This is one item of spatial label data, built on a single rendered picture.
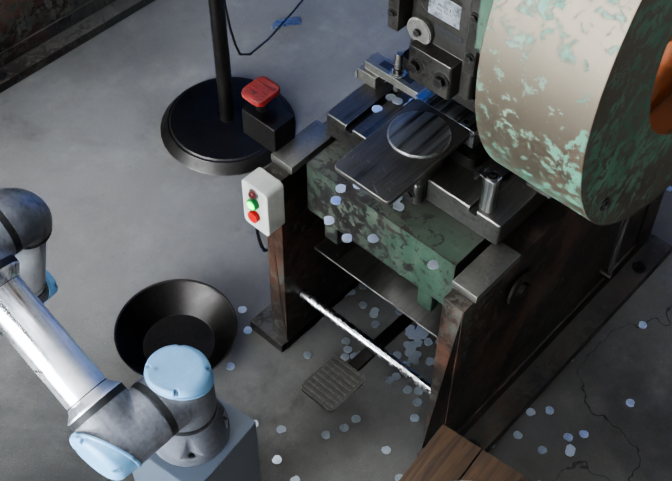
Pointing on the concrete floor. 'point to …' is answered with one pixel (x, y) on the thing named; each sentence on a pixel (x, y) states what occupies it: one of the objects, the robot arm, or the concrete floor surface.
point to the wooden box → (457, 461)
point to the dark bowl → (175, 322)
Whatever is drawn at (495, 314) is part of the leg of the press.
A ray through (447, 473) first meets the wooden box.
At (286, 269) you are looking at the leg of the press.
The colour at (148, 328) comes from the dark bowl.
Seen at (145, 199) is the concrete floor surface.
